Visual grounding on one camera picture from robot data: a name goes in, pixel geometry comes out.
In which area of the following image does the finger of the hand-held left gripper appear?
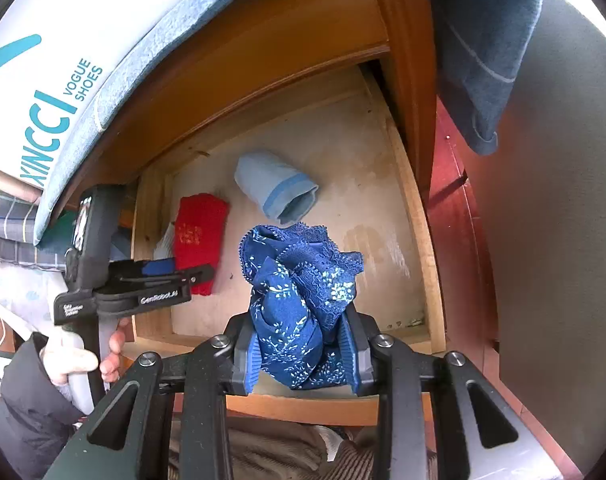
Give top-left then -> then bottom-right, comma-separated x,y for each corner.
108,258 -> 179,281
108,265 -> 215,295

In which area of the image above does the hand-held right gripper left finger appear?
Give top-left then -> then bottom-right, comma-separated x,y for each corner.
46,314 -> 261,480

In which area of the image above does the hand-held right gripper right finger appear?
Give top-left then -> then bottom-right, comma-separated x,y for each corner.
333,305 -> 546,480

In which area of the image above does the red underwear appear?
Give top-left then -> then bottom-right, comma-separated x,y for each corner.
173,192 -> 230,296

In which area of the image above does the blue floral lace underwear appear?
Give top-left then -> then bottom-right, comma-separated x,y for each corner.
238,222 -> 366,391

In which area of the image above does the light blue underwear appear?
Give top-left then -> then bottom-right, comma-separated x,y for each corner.
233,150 -> 320,227

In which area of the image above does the person's left forearm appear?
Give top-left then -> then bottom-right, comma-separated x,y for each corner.
0,332 -> 86,480

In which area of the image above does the person's left hand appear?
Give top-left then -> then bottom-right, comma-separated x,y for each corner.
39,316 -> 135,386

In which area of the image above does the grey plaid cloth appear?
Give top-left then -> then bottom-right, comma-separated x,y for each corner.
0,180 -> 66,268

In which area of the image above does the white floral cloth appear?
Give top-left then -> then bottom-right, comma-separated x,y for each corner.
0,265 -> 66,341

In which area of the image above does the beige leaf print curtain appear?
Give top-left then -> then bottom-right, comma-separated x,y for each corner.
0,162 -> 41,201

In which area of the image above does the white shoe box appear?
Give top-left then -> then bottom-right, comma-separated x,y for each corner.
0,0 -> 264,196

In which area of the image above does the blue checked cloth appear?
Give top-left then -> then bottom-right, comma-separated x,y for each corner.
33,0 -> 546,246

